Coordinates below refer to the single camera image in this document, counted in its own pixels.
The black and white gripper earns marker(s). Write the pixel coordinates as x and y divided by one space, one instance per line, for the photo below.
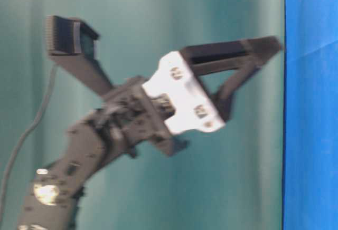
169 103

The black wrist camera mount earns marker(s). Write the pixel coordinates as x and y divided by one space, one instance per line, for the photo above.
72 44

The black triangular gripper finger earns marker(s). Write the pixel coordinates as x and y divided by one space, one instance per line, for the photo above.
234 55

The blue table mat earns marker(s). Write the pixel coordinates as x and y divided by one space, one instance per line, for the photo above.
310 150

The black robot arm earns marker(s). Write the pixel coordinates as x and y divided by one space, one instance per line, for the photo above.
55 191

